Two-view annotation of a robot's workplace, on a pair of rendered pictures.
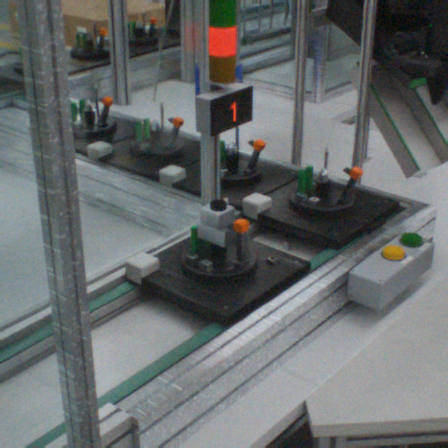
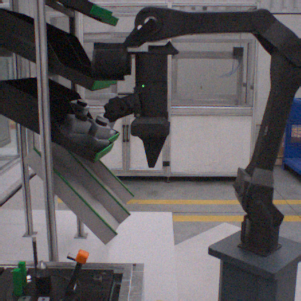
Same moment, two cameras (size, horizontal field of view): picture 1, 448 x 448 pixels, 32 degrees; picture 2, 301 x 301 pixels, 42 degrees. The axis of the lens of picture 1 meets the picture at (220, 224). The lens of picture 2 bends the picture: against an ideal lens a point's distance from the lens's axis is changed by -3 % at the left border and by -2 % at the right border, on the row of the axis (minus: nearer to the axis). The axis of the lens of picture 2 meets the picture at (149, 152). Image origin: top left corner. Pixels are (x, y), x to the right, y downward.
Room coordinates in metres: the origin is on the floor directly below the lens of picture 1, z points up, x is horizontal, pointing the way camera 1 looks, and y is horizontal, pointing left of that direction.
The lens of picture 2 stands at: (0.85, 0.05, 1.41)
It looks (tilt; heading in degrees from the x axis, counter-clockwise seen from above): 13 degrees down; 321
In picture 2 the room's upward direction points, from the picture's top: straight up
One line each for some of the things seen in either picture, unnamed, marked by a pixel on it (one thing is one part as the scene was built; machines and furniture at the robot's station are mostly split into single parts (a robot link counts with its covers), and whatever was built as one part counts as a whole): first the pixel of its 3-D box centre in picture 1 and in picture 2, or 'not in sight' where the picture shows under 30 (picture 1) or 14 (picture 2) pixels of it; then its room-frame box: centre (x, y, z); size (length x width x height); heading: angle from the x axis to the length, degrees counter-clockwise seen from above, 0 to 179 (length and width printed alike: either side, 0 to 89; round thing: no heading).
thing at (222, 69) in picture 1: (222, 66); not in sight; (1.42, 0.00, 1.28); 0.05 x 0.05 x 0.05
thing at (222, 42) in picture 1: (222, 39); not in sight; (1.42, 0.00, 1.33); 0.05 x 0.05 x 0.05
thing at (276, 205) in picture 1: (322, 185); (42, 279); (1.50, -0.21, 1.01); 0.24 x 0.24 x 0.13; 50
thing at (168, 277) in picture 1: (218, 269); not in sight; (1.23, 0.00, 0.96); 0.24 x 0.24 x 0.02; 50
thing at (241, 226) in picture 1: (237, 239); not in sight; (1.21, -0.03, 1.04); 0.04 x 0.02 x 0.08; 50
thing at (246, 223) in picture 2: not in sight; (259, 232); (1.27, -0.56, 1.09); 0.07 x 0.07 x 0.06; 5
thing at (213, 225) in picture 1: (214, 219); not in sight; (1.24, 0.01, 1.06); 0.08 x 0.04 x 0.07; 50
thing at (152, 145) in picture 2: (432, 88); (151, 150); (1.39, -0.39, 1.25); 0.06 x 0.04 x 0.07; 50
